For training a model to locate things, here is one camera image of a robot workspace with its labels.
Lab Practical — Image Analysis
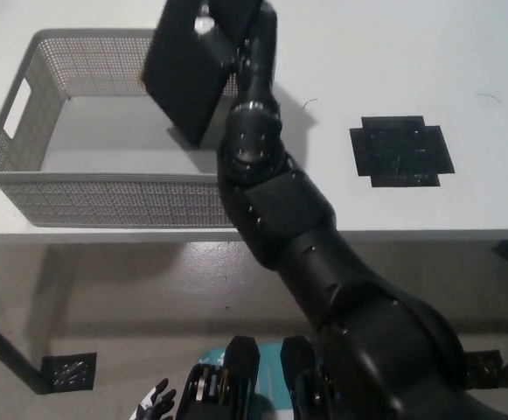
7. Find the black teal robot body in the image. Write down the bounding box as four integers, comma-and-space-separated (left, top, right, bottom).
175, 334, 324, 420

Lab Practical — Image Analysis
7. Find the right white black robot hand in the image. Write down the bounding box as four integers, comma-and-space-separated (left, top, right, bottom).
193, 3, 241, 70

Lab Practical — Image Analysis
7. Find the black tape patch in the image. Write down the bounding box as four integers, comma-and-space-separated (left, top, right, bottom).
349, 115, 456, 190

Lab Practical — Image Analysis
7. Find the black hardcover notebook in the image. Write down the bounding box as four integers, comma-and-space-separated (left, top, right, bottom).
137, 0, 264, 151

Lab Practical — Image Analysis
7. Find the grey perforated plastic basket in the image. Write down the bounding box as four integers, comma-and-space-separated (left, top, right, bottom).
0, 28, 240, 229

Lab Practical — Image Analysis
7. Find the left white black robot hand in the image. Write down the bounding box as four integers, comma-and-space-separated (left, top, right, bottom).
126, 378, 178, 420

